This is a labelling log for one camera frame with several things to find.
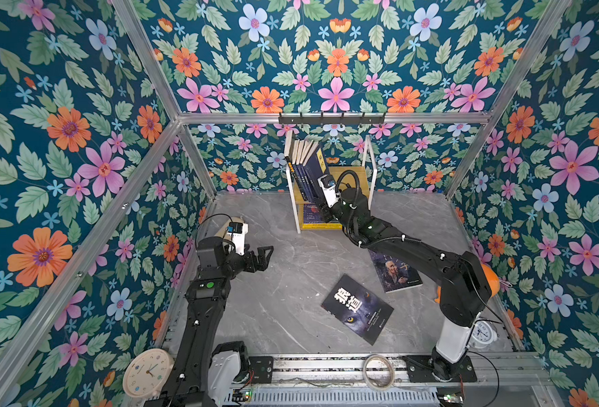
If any dark portrait book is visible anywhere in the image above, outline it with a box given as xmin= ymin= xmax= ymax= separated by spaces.
xmin=369 ymin=250 xmax=422 ymax=293
xmin=302 ymin=203 xmax=325 ymax=226

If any black wolf cover book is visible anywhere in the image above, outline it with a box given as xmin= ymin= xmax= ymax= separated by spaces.
xmin=321 ymin=274 xmax=394 ymax=345

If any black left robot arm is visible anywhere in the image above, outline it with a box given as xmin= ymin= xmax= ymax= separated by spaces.
xmin=144 ymin=237 xmax=274 ymax=406

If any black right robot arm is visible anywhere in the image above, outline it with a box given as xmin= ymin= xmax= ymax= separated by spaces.
xmin=318 ymin=186 xmax=499 ymax=382

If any wooden white bookshelf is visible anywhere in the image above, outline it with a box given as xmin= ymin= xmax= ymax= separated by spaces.
xmin=286 ymin=137 xmax=378 ymax=232

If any beige oblong pad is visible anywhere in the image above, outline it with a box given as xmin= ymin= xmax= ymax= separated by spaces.
xmin=216 ymin=217 xmax=244 ymax=241

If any black book on shelf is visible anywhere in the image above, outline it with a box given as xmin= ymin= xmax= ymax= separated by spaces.
xmin=284 ymin=132 xmax=304 ymax=197

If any cream round clock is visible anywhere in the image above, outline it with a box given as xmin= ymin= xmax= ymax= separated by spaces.
xmin=122 ymin=349 xmax=174 ymax=399

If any orange gourd toy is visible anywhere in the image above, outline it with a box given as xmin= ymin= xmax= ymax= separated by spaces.
xmin=434 ymin=263 xmax=500 ymax=304

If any white alarm clock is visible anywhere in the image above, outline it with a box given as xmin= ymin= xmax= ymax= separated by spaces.
xmin=470 ymin=320 xmax=499 ymax=349

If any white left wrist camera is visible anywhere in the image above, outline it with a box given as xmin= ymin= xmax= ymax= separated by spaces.
xmin=226 ymin=220 xmax=248 ymax=255

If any black hook rail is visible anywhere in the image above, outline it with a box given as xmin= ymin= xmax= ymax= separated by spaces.
xmin=277 ymin=112 xmax=386 ymax=127

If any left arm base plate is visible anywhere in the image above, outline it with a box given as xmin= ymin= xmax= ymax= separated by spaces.
xmin=233 ymin=355 xmax=275 ymax=386

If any tape roll ring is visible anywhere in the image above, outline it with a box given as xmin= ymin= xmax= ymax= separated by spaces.
xmin=362 ymin=354 xmax=395 ymax=391

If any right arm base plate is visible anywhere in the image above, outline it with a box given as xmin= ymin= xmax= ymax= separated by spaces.
xmin=401 ymin=353 xmax=477 ymax=383

